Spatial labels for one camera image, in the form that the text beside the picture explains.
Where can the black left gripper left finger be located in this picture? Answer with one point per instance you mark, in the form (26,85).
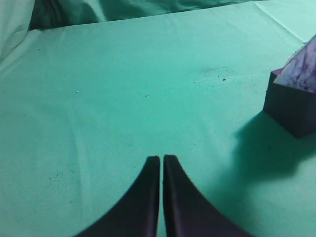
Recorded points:
(136,213)

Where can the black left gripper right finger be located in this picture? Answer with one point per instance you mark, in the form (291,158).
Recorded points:
(187,212)

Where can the dark purple cube block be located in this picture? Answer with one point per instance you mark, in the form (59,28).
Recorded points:
(293,109)

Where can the green cloth table cover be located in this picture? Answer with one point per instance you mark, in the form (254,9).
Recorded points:
(82,107)

